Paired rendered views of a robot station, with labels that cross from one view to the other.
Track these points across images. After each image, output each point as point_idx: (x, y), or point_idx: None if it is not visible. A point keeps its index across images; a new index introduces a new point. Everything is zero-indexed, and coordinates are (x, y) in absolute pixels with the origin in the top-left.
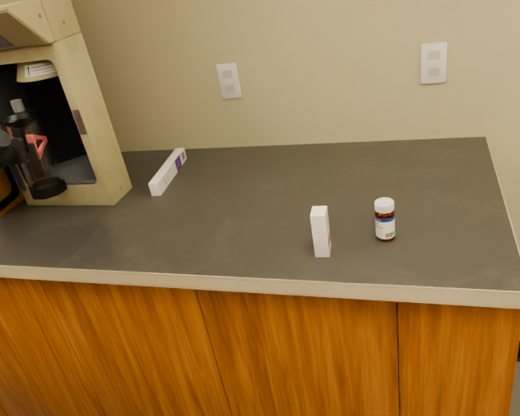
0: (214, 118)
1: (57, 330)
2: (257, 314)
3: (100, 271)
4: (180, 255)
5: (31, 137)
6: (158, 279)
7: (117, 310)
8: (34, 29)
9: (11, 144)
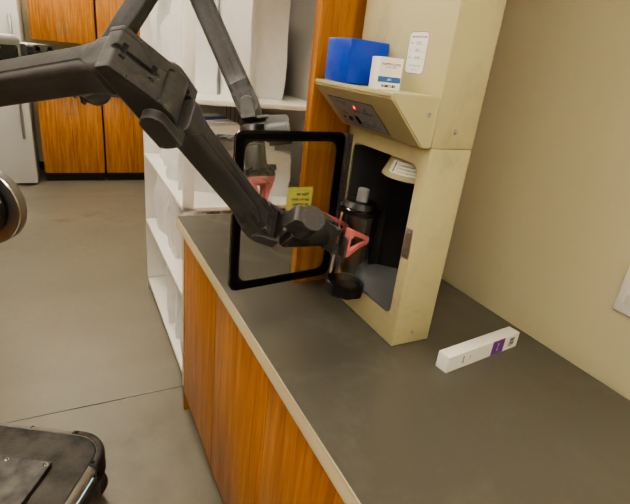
0: (584, 322)
1: (261, 423)
2: None
3: (304, 417)
4: (390, 480)
5: (350, 232)
6: (343, 488)
7: (304, 464)
8: (412, 127)
9: (329, 229)
